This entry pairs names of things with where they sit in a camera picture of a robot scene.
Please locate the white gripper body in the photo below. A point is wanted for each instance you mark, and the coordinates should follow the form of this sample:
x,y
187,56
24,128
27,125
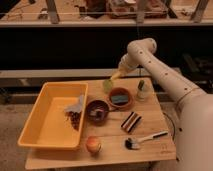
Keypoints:
x,y
126,65

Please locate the yellow banana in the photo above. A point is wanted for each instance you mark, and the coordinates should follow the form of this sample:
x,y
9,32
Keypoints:
x,y
114,76

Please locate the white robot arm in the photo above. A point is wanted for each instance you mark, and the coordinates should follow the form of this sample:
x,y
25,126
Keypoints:
x,y
195,140

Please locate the green plastic cup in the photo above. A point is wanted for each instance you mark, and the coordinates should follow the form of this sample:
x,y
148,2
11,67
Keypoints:
x,y
107,85

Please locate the clear glass cup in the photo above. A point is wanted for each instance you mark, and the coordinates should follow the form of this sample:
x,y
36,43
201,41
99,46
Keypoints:
x,y
143,93

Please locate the green vegetable in glass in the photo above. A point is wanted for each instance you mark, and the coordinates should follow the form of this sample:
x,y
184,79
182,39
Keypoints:
x,y
141,84

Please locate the blue sponge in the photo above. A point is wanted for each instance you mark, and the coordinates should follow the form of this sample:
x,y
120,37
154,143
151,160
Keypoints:
x,y
119,99

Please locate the terracotta bowl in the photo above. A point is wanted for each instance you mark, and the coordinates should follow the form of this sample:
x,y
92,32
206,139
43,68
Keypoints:
x,y
120,91

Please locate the dark brown bowl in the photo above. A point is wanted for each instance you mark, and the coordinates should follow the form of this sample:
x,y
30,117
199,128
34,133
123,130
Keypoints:
x,y
97,111

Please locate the striped brown white block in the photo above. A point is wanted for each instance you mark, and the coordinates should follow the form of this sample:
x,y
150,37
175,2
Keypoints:
x,y
130,122

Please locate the bunch of dark grapes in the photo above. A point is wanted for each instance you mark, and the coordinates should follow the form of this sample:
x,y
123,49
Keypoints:
x,y
74,118

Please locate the red yellow apple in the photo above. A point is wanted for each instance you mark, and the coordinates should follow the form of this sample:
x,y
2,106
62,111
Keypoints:
x,y
93,144

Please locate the yellow plastic bin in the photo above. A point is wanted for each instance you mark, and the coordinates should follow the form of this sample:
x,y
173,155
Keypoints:
x,y
47,126

